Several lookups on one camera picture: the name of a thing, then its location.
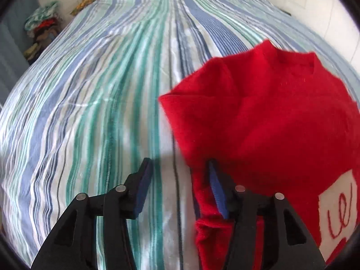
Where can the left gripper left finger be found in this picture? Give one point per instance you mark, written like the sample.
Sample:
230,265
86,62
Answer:
71,244

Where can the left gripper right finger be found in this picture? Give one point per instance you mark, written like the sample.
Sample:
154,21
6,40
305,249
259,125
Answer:
267,231

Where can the red sweater with white rabbit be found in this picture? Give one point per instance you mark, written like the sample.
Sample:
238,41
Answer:
276,122

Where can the pile of colourful clothes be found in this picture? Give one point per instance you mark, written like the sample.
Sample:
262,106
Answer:
42,26

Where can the blue green striped bedspread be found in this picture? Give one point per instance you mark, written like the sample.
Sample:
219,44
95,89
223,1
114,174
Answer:
86,113

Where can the white wardrobe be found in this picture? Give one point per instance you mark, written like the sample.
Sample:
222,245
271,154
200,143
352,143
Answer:
331,21

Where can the blue curtain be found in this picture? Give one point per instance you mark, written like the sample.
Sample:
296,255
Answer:
14,41

